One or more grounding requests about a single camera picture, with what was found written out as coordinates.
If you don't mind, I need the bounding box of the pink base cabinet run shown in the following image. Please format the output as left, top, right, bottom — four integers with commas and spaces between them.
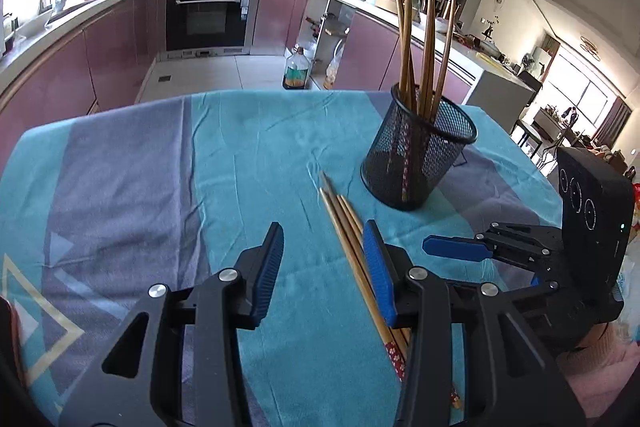
0, 0, 168, 118
252, 0, 476, 108

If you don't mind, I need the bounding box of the bunch of wooden chopsticks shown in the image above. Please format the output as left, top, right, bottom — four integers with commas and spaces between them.
394, 0, 461, 202

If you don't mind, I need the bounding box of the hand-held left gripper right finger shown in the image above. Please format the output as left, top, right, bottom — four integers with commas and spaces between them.
362, 219, 587, 427

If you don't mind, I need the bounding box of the ring ceiling lamp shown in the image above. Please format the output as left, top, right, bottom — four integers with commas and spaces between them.
580, 36, 603, 62

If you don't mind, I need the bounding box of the living room window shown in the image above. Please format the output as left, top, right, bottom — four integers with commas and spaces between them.
542, 47, 631, 145

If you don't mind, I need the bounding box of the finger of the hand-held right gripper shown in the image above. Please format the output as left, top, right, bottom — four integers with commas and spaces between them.
520, 274, 571, 304
422, 221, 563, 274

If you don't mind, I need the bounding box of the black built-in oven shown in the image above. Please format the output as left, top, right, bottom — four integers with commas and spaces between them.
165, 0, 262, 56

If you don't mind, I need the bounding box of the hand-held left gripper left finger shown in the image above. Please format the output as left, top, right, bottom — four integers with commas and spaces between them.
56, 221, 286, 427

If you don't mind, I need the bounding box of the person's right forearm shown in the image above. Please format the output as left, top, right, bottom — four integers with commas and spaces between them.
557, 324, 640, 408

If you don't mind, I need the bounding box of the clear plastic bag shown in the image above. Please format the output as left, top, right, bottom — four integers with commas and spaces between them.
322, 39, 346, 90

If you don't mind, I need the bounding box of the black mesh holder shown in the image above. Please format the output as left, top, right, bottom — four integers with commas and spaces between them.
361, 82, 478, 212

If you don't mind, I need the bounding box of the cooking oil bottle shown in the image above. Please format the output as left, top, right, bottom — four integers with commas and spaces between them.
282, 46, 312, 91

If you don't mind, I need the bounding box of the black dining chair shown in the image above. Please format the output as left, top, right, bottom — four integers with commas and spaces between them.
510, 119, 548, 168

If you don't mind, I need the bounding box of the blue patterned tablecloth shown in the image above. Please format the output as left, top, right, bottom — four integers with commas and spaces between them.
0, 89, 563, 427

